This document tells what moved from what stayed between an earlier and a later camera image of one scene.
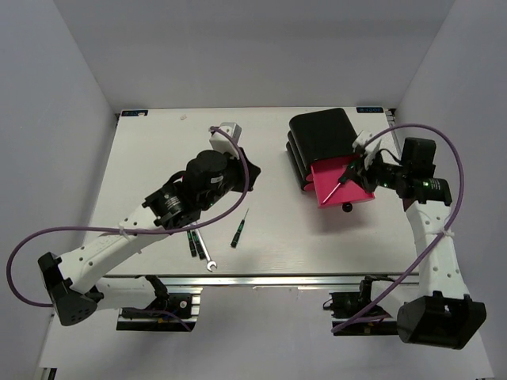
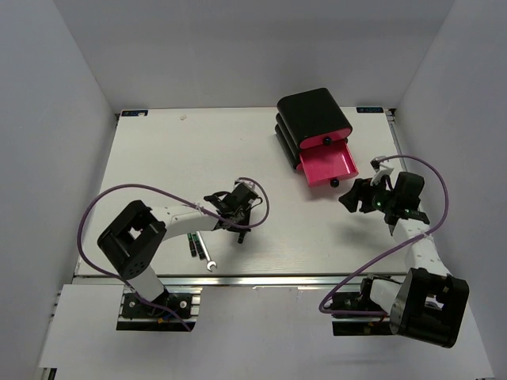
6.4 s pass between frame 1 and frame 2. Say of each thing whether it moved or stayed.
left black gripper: moved
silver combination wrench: stayed
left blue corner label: stayed
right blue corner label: stayed
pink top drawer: moved
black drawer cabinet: moved
